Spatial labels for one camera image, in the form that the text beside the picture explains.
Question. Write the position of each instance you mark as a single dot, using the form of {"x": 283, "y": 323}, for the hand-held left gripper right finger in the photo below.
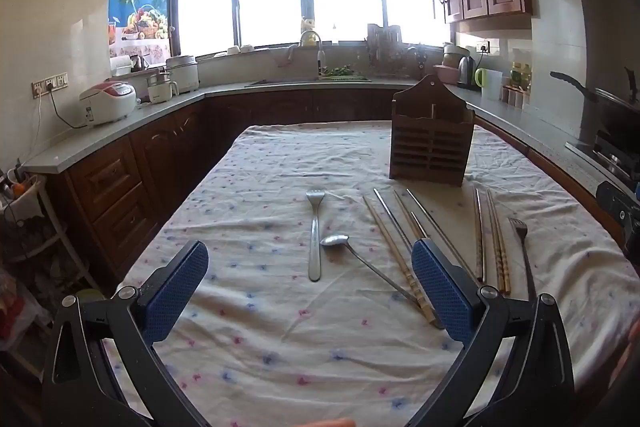
{"x": 442, "y": 289}

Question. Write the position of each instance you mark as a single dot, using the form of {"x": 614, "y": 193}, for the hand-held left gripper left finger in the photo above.
{"x": 175, "y": 289}

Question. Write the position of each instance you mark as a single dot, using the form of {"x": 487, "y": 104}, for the wooden chopstick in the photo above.
{"x": 500, "y": 247}
{"x": 492, "y": 242}
{"x": 406, "y": 212}
{"x": 395, "y": 257}

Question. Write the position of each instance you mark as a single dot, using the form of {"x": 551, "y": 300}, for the silver spoon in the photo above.
{"x": 334, "y": 241}

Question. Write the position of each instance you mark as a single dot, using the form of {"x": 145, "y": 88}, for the silver fork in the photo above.
{"x": 315, "y": 252}

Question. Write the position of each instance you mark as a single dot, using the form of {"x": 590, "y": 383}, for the wooden utensil holder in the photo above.
{"x": 430, "y": 142}

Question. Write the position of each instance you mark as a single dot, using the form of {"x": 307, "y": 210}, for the person's right forearm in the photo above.
{"x": 634, "y": 352}

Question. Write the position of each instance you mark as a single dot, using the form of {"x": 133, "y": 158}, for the gas stove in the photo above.
{"x": 610, "y": 157}

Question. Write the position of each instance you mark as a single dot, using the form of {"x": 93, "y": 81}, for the floral white tablecloth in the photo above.
{"x": 260, "y": 332}

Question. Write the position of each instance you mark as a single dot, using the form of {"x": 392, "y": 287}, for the wooden lower cabinets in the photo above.
{"x": 115, "y": 172}

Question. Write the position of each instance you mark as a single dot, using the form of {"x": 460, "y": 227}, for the row of spice jars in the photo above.
{"x": 512, "y": 96}

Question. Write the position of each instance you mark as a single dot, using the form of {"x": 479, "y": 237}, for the yellow oil bottles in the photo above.
{"x": 521, "y": 77}

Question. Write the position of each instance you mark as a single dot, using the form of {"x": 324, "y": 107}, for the white storage rack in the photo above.
{"x": 30, "y": 202}

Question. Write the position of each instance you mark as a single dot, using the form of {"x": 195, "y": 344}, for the grey kitchen countertop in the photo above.
{"x": 65, "y": 152}

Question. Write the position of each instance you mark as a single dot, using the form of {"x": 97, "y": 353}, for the white and red rice cooker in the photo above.
{"x": 107, "y": 102}

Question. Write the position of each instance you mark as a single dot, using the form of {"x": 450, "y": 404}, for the small white electric pot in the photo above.
{"x": 160, "y": 89}

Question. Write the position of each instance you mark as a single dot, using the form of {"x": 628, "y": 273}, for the steel kettle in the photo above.
{"x": 466, "y": 72}

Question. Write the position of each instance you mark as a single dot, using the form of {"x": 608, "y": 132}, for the pink basin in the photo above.
{"x": 445, "y": 74}

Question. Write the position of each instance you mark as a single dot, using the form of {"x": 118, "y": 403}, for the ceramic jar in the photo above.
{"x": 455, "y": 54}

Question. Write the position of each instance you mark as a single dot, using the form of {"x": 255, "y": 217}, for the green vegetable basket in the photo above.
{"x": 342, "y": 72}

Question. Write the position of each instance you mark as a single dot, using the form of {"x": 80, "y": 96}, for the dish rack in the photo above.
{"x": 387, "y": 49}

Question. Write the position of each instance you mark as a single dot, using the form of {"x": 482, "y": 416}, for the white bowls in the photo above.
{"x": 240, "y": 49}

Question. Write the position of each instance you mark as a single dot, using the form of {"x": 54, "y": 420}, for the chrome faucet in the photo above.
{"x": 320, "y": 52}

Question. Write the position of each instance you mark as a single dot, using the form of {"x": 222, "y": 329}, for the wall outlet with plug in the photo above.
{"x": 487, "y": 47}

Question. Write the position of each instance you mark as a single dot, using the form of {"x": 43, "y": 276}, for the wall outlet strip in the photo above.
{"x": 50, "y": 84}

